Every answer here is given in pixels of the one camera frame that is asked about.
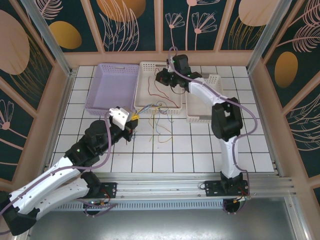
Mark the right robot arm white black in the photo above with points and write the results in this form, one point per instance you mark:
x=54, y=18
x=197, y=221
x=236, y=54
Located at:
x=227, y=125

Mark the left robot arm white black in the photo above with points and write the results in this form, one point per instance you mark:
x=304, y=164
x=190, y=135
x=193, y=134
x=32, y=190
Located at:
x=45, y=185

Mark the large white plastic basket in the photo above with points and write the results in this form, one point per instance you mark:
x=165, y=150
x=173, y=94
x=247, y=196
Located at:
x=145, y=75

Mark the purple plastic basket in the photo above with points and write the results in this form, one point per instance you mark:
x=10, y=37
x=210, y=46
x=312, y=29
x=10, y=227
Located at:
x=112, y=87

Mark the small white plastic basket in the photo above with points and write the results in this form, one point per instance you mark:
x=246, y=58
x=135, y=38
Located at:
x=197, y=112

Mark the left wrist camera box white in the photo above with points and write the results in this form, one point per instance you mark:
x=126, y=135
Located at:
x=120, y=117

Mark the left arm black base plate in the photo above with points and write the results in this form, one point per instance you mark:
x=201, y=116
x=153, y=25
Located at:
x=110, y=186

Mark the aluminium rail frame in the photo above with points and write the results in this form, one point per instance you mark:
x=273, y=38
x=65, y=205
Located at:
x=160, y=186

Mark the aluminium frame post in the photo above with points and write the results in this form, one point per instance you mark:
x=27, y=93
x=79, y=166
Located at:
x=52, y=43
x=265, y=40

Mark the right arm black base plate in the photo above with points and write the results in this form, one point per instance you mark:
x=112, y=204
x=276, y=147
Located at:
x=212, y=187

